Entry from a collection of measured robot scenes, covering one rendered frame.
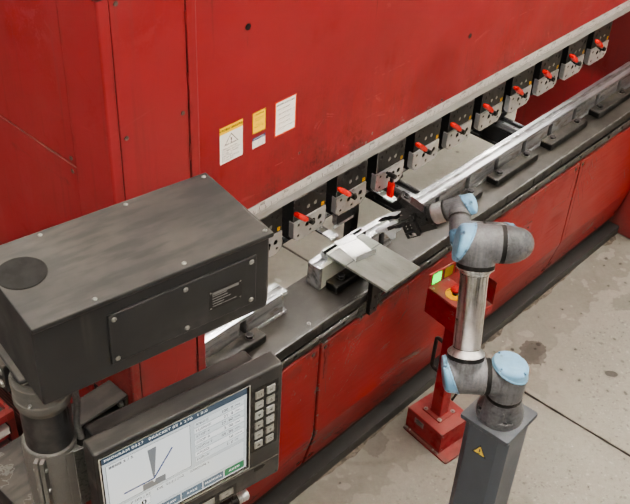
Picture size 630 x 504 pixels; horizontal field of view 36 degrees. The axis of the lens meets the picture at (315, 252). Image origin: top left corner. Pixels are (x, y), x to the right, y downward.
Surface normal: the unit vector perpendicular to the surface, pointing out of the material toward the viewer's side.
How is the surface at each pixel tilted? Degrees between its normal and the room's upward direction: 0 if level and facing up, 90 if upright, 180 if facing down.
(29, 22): 90
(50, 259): 0
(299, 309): 0
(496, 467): 90
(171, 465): 90
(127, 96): 90
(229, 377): 0
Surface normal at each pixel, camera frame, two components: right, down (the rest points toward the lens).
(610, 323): 0.05, -0.79
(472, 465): -0.67, 0.43
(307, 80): 0.73, 0.45
